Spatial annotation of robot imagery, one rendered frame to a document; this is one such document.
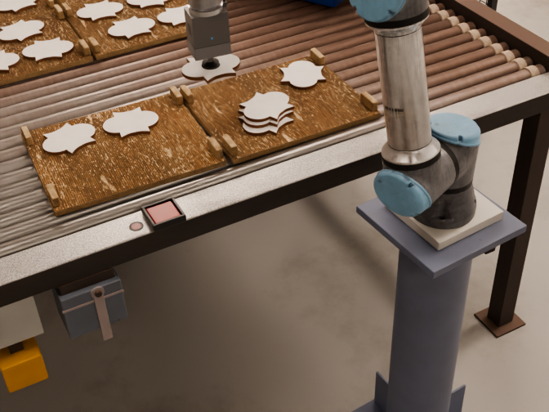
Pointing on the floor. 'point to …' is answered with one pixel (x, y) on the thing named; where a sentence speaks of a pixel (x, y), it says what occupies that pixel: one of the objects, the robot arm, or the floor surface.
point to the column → (428, 311)
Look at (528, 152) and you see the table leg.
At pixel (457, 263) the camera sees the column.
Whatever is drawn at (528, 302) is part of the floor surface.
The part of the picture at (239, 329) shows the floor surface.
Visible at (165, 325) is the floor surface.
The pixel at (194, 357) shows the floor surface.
